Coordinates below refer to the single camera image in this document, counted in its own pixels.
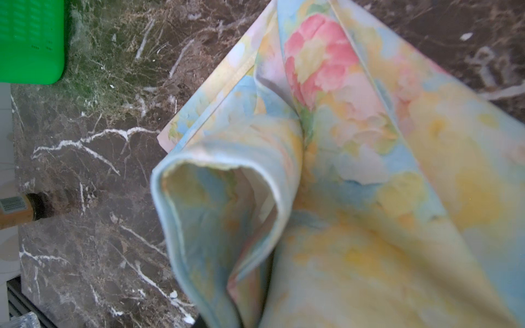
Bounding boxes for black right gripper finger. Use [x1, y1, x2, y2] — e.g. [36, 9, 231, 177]
[191, 316, 208, 328]

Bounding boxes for floral pastel skirt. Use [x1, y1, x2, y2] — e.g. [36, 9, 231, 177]
[151, 1, 524, 327]

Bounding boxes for green plastic basket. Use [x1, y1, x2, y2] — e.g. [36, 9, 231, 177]
[1, 0, 66, 85]

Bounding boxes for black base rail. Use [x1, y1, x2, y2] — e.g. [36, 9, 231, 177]
[6, 276, 57, 328]

